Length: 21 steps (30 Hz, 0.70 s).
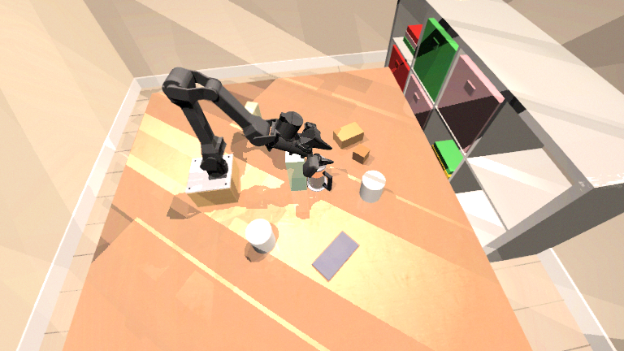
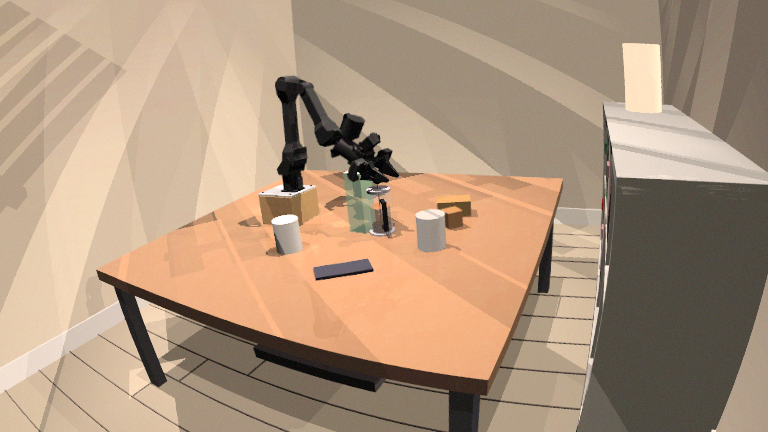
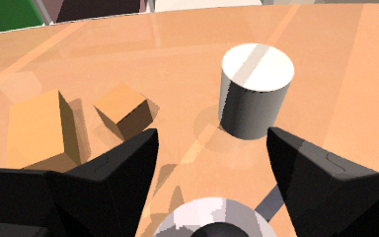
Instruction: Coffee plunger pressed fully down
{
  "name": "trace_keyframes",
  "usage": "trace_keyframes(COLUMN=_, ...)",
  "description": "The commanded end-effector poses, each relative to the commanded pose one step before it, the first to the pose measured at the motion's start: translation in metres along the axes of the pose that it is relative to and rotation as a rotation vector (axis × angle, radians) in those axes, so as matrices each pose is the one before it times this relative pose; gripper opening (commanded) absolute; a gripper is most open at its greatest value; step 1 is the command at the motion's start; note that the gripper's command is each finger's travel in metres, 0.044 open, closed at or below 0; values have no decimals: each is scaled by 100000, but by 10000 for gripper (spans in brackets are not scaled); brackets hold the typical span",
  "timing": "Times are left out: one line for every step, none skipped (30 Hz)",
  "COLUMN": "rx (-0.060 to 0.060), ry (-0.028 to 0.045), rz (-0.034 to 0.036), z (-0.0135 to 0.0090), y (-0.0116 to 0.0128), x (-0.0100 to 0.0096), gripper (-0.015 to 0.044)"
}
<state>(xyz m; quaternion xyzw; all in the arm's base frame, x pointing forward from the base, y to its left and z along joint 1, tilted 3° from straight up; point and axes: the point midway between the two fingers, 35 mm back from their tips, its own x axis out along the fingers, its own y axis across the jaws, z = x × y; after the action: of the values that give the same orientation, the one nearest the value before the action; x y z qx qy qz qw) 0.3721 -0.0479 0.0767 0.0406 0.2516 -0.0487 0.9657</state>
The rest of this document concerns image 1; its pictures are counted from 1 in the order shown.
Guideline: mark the grey cylinder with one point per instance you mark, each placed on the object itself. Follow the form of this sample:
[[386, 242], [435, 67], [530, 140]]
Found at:
[[261, 236], [372, 186]]

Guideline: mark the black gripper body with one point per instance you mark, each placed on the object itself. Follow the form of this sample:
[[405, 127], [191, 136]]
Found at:
[[312, 163]]

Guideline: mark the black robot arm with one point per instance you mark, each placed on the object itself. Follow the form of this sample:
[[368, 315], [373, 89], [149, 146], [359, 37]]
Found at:
[[180, 87]]

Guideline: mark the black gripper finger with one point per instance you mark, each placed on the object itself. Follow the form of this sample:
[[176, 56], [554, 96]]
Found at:
[[323, 146], [324, 161]]

